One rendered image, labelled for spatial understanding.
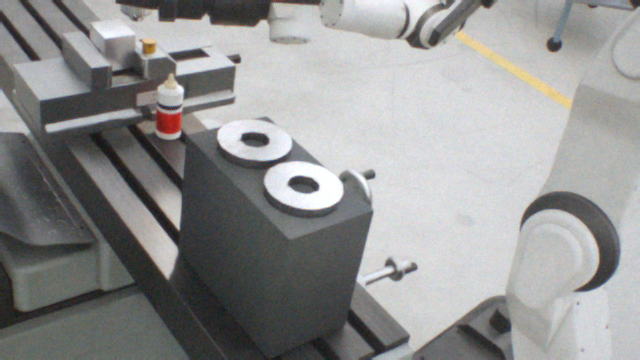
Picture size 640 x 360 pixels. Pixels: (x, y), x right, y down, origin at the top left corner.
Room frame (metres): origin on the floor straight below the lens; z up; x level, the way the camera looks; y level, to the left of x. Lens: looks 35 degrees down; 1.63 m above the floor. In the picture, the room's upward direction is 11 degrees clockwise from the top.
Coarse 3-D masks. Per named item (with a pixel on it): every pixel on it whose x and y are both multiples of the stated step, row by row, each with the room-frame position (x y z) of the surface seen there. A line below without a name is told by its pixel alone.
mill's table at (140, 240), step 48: (0, 0) 1.44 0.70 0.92; (48, 0) 1.48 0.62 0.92; (0, 48) 1.25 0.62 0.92; (48, 48) 1.28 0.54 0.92; (48, 144) 1.05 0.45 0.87; (96, 144) 1.00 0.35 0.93; (144, 144) 1.07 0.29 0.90; (96, 192) 0.90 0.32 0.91; (144, 192) 0.92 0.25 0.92; (144, 240) 0.81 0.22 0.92; (144, 288) 0.78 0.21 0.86; (192, 288) 0.73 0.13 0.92; (192, 336) 0.68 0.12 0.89; (240, 336) 0.67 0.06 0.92; (336, 336) 0.70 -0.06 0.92; (384, 336) 0.71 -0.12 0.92
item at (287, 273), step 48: (192, 144) 0.78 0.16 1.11; (240, 144) 0.78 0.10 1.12; (288, 144) 0.80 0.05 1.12; (192, 192) 0.78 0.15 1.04; (240, 192) 0.71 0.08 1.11; (288, 192) 0.70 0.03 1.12; (336, 192) 0.72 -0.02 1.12; (192, 240) 0.77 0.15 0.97; (240, 240) 0.70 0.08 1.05; (288, 240) 0.64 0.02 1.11; (336, 240) 0.68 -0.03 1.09; (240, 288) 0.69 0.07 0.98; (288, 288) 0.64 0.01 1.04; (336, 288) 0.70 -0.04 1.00; (288, 336) 0.65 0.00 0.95
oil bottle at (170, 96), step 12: (168, 84) 1.07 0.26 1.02; (168, 96) 1.05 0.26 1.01; (180, 96) 1.07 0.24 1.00; (156, 108) 1.07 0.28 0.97; (168, 108) 1.05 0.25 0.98; (180, 108) 1.07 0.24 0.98; (156, 120) 1.06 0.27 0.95; (168, 120) 1.05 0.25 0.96; (180, 120) 1.07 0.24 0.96; (156, 132) 1.06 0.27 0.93; (168, 132) 1.05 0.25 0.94; (180, 132) 1.07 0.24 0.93
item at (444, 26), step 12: (468, 0) 0.51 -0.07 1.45; (480, 0) 0.53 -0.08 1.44; (492, 0) 0.53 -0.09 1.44; (444, 12) 0.50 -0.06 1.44; (456, 12) 0.50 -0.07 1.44; (468, 12) 0.52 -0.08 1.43; (444, 24) 0.50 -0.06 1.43; (456, 24) 0.51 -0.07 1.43; (432, 36) 0.50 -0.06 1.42; (444, 36) 0.50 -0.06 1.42
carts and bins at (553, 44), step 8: (568, 0) 3.97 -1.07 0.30; (576, 0) 3.97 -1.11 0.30; (584, 0) 3.98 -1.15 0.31; (592, 0) 4.00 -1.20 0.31; (600, 0) 4.02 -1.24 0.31; (608, 0) 4.05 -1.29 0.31; (616, 0) 4.08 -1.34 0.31; (624, 0) 4.10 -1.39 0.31; (568, 8) 3.97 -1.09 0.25; (592, 8) 4.79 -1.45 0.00; (616, 8) 4.00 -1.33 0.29; (624, 8) 4.00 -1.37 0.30; (632, 8) 4.01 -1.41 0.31; (560, 16) 3.99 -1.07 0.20; (560, 24) 3.97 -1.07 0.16; (560, 32) 3.97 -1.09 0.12; (552, 40) 3.97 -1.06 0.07; (560, 40) 3.98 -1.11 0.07; (552, 48) 3.97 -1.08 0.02; (560, 48) 3.98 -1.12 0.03
